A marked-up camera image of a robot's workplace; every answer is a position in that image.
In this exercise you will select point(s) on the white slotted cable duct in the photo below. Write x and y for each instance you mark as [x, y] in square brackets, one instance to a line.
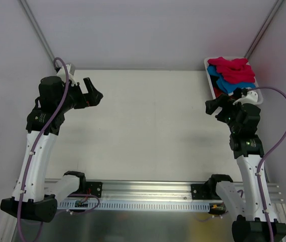
[185, 206]

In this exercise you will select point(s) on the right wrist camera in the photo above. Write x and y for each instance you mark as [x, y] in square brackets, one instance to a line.
[250, 96]

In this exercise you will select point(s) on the aluminium mounting rail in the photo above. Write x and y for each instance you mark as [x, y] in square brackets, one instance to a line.
[165, 191]

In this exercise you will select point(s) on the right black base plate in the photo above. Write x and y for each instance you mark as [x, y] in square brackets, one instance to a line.
[200, 192]

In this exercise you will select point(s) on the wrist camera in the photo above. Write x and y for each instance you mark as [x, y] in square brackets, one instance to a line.
[250, 96]
[69, 74]

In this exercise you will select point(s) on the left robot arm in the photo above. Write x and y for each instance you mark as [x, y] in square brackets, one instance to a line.
[30, 200]

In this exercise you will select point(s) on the pink t shirt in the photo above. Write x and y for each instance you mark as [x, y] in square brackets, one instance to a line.
[233, 71]

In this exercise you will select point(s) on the aluminium frame post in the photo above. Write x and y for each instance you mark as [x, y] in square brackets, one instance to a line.
[36, 28]
[276, 7]

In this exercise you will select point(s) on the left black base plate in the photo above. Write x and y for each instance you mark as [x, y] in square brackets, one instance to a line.
[94, 188]

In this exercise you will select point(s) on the red t shirt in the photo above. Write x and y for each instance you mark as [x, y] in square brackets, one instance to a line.
[217, 92]

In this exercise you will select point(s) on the right aluminium frame post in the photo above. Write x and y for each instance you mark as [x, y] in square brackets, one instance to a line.
[276, 7]

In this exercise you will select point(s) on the left aluminium frame post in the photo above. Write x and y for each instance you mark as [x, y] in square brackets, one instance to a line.
[36, 28]

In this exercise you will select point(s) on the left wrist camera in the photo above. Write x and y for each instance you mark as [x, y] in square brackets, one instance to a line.
[69, 74]

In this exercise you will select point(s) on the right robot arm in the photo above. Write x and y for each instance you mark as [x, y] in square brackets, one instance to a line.
[254, 218]

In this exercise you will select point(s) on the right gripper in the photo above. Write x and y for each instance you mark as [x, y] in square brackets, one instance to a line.
[223, 108]

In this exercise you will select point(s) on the rear aluminium table edge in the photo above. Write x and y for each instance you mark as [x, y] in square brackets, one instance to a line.
[137, 69]

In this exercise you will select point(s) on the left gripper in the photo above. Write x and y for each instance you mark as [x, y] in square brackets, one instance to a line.
[84, 95]

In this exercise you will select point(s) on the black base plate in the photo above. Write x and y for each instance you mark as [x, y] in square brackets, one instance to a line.
[200, 192]
[94, 188]

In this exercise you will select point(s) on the blue t shirt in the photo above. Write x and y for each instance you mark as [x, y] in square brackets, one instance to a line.
[220, 83]

